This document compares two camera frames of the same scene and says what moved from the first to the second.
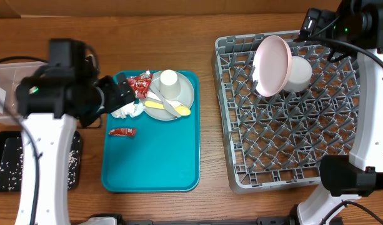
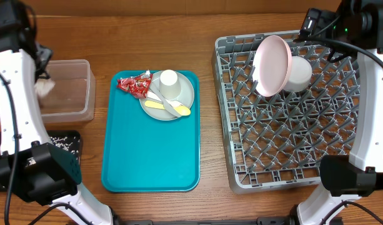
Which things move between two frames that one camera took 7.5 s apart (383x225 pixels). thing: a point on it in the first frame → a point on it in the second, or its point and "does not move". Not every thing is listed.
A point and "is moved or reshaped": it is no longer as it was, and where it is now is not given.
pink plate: [272, 65] does not move
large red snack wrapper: [140, 84] does not move
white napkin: [131, 109] is moved or reshaped
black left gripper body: [108, 98] → [42, 59]
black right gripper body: [325, 25] does not move
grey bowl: [300, 75] does not move
